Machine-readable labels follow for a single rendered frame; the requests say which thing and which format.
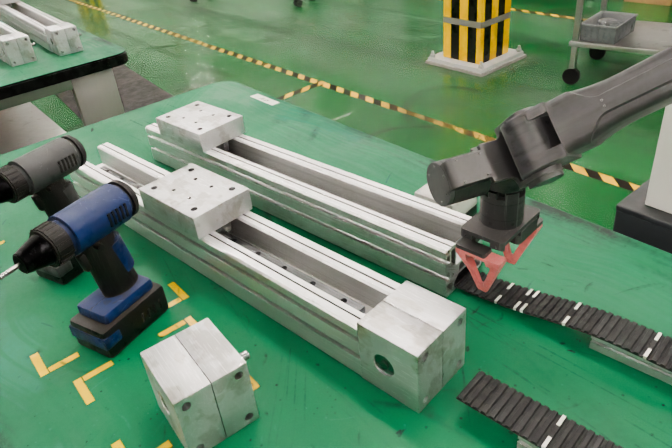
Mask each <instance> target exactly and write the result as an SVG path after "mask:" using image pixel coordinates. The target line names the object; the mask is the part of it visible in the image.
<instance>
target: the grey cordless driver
mask: <svg viewBox="0 0 672 448"><path fill-rule="evenodd" d="M86 160H87V154H86V150H85V148H84V146H83V145H82V143H81V142H80V141H79V140H78V139H76V138H75V137H72V136H70V135H64V136H62V137H61V138H60V137H59V138H56V139H54V140H52V141H50V142H48V143H46V144H44V145H42V146H40V147H38V148H36V149H34V150H32V151H30V152H28V153H26V154H24V155H22V156H20V157H18V158H16V159H14V160H12V161H10V162H8V164H7V165H4V166H2V167H0V204H1V203H5V202H11V203H14V204H15V203H17V202H19V201H20V200H22V199H24V198H26V197H28V196H30V195H32V196H31V198H32V200H33V202H34V203H35V205H36V206H37V208H38V209H39V210H40V211H45V213H46V215H47V216H48V218H49V217H50V216H52V215H54V214H55V213H57V212H59V211H60V210H62V209H64V208H65V207H67V206H69V205H70V204H72V203H73V202H75V201H77V200H78V199H80V196H79V195H78V193H77V191H76V189H75V188H74V186H73V184H72V182H71V181H70V179H64V178H63V177H65V176H67V175H69V174H71V173H72V172H74V171H76V170H78V169H79V168H80V167H81V166H83V165H84V164H85V163H86ZM36 272H37V274H38V275H39V276H41V277H44V278H46V279H49V280H51V281H54V282H57V283H59V284H62V285H65V284H67V283H69V282H70V281H71V280H73V279H74V278H76V277H77V276H78V275H80V274H81V273H82V272H84V271H83V269H82V268H81V266H80V264H79V263H78V261H77V260H76V258H75V256H73V258H71V259H70V260H68V261H67V262H65V263H64V264H63V265H61V266H59V267H56V266H51V265H50V266H47V267H45V268H42V269H39V270H37V271H36Z"/></svg>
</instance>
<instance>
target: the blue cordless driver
mask: <svg viewBox="0 0 672 448"><path fill-rule="evenodd" d="M138 211H139V200H138V197H137V195H136V193H135V192H134V190H133V189H132V188H131V187H130V186H129V185H128V184H126V183H124V182H122V181H120V180H112V181H110V182H109V183H107V184H103V185H102V186H100V187H98V188H97V189H95V190H93V191H92V192H90V193H88V194H87V195H85V196H83V197H82V198H80V199H78V200H77V201H75V202H73V203H72V204H70V205H69V206H67V207H65V208H64V209H62V210H60V211H59V212H57V213H55V214H54V215H52V216H50V217H49V218H48V220H47V221H45V222H43V223H41V224H39V225H38V226H36V227H35V228H33V229H31V230H30V232H29V234H30V235H29V239H28V240H27V241H26V242H25V243H24V244H23V245H22V246H21V247H20V248H19V249H18V250H17V251H16V252H15V253H14V254H13V262H14V264H15V265H14V266H12V267H11V268H9V269H7V270H6V271H4V272H3V273H1V274H0V280H2V279H4V278H5V277H7V276H8V275H10V274H11V273H13V272H14V271H16V270H17V269H19V270H20V271H21V272H23V273H26V274H28V273H31V272H34V271H37V270H39V269H42V268H45V267H47V266H50V265H51V266H56V267H59V266H61V265H63V264H64V263H65V262H67V261H68V260H70V259H71V258H73V256H75V258H76V260H77V261H78V263H79V264H80V266H81V268H82V269H83V271H86V272H89V271H90V273H91V275H92V276H93V278H94V280H95V282H96V283H97V285H98V287H99V288H98V289H97V290H96V291H94V292H93V293H92V294H91V295H89V296H88V297H87V298H85V299H84V300H83V301H81V302H80V303H79V304H78V305H77V308H78V310H79V313H78V314H76V315H75V316H74V317H73V318H71V320H70V325H69V328H70V331H71V333H72V335H73V336H75V337H76V338H77V340H78V342H79V344H81V345H83V346H85V347H87V348H89V349H92V350H94V351H96V352H98V353H100V354H103V355H105V356H107V357H109V358H113V357H115V356H116V355H117V354H119V353H120V352H121V351H122V350H123V349H124V348H125V347H126V346H127V345H129V344H130V343H131V342H132V341H133V340H134V339H135V338H136V337H138V336H139V335H140V334H141V333H142V332H143V331H144V330H145V329H146V328H148V327H149V326H150V325H151V324H152V323H153V322H154V321H155V320H157V319H158V318H159V317H160V316H161V315H162V314H163V313H164V312H165V311H167V309H168V302H167V299H166V296H165V293H164V290H163V287H162V286H161V285H160V284H158V283H155V282H152V281H151V280H150V279H149V278H148V277H145V276H142V275H139V274H137V272H136V271H135V269H134V267H133V265H134V259H133V257H132V256H131V254H130V252H129V250H128V248H127V246H126V244H125V243H124V241H123V239H122V237H121V235H120V233H119V232H117V231H114V230H115V229H117V228H118V227H120V226H121V225H123V224H124V223H125V222H127V221H128V220H130V219H131V217H132V216H134V215H135V214H137V213H138Z"/></svg>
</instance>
